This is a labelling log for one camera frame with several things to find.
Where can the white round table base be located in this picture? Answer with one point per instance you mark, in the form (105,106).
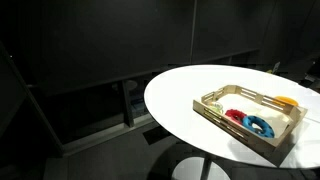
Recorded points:
(186,170)

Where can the grey table pole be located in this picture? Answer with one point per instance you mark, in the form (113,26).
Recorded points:
(205,168)

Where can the small yellow-green object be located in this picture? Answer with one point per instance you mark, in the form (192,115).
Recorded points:
(269,71)

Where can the light wooden slatted tray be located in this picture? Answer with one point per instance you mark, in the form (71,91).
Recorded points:
(253,140)

